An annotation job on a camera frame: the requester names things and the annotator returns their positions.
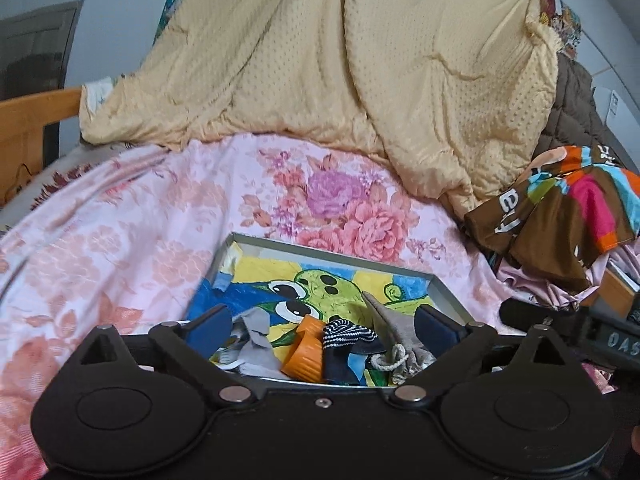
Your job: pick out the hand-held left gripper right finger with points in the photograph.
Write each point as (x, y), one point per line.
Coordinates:
(437, 329)

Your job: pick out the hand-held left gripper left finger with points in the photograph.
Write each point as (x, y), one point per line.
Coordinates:
(210, 326)

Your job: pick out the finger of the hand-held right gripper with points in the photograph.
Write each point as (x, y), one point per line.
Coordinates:
(535, 312)

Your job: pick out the grey metal tray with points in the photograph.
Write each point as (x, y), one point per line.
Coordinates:
(452, 300)

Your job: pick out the grey face mask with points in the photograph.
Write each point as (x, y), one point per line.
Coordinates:
(255, 332)

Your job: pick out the navy white striped sock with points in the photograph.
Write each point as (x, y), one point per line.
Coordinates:
(345, 337)

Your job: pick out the orange ribbed sock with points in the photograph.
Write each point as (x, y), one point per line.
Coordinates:
(302, 355)

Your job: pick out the lilac pink cloth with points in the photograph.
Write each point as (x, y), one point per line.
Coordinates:
(525, 280)

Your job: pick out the brown multicolour printed cloth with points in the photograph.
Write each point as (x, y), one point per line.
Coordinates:
(540, 220)

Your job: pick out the pink floral bed sheet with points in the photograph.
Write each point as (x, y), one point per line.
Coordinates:
(150, 210)

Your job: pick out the brown quilted jacket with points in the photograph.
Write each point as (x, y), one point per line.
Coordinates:
(575, 110)

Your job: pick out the white printed pillowcase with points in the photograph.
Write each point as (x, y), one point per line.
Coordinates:
(95, 100)

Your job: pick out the yellow dotted quilt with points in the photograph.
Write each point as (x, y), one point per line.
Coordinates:
(300, 60)

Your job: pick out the wooden bed frame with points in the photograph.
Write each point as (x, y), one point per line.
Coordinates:
(30, 115)

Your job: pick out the colourful cartoon wall poster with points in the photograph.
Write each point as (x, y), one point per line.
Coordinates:
(565, 25)

